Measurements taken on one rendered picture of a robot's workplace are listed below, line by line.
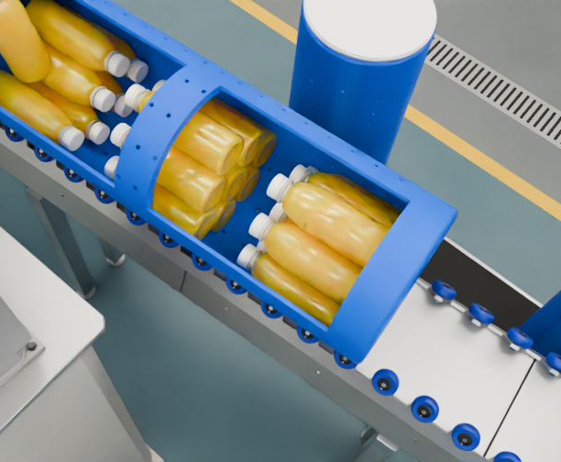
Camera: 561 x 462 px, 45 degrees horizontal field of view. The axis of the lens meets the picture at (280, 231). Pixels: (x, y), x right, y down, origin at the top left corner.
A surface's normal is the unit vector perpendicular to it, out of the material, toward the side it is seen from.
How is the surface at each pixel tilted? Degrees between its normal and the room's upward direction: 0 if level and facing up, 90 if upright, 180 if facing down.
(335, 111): 90
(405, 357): 0
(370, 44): 0
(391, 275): 27
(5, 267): 0
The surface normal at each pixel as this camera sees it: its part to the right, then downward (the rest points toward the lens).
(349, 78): -0.30, 0.83
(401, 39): 0.07, -0.47
